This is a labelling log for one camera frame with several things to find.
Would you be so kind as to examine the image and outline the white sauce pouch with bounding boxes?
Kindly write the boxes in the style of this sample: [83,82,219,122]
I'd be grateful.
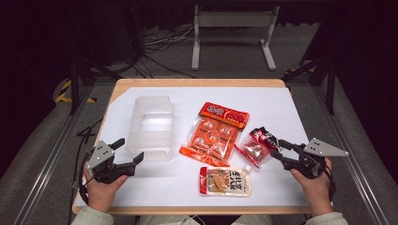
[198,164,253,199]

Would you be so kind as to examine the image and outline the black metal stand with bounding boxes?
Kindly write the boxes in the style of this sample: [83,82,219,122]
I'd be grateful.
[282,55,338,115]

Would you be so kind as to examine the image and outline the translucent plastic container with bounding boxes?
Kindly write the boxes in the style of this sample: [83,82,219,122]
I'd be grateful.
[125,95,176,162]

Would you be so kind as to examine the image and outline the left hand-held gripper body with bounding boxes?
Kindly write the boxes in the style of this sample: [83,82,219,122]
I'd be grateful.
[84,139,136,185]

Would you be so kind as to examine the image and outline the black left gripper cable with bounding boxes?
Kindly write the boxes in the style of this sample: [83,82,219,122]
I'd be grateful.
[77,152,96,206]

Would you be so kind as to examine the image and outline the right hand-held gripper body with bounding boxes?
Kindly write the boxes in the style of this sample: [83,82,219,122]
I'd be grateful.
[281,137,350,180]

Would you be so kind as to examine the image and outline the person's left hand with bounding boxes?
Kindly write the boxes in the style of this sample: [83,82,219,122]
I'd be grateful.
[83,172,130,214]

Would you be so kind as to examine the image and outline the yellow and black floor tape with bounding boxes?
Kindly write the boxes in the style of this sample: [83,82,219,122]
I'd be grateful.
[54,79,97,104]

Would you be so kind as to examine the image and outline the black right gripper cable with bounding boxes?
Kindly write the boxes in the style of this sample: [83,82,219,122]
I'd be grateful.
[323,163,338,202]

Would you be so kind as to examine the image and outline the black and red food packet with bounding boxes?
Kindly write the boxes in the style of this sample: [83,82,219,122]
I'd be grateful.
[233,126,281,170]

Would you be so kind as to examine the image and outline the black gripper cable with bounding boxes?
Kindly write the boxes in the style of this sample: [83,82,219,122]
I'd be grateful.
[77,152,96,206]
[323,163,338,202]

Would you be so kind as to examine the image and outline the bundle of floor cables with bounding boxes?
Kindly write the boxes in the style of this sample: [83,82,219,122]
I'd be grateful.
[141,25,197,80]

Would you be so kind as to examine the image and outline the orange snack packet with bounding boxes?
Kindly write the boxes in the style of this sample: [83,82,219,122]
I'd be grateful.
[178,101,251,168]

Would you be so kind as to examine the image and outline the black tripod stand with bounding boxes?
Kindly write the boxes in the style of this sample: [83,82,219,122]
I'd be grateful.
[66,6,124,116]

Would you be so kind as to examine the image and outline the white metal stand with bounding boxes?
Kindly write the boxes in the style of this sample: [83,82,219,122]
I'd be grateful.
[191,5,281,72]

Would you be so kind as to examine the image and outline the person's right hand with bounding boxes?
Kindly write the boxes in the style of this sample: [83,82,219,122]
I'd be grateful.
[288,157,334,218]

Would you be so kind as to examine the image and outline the aluminium rail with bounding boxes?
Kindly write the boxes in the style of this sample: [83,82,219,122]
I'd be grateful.
[13,85,95,225]
[313,85,390,225]

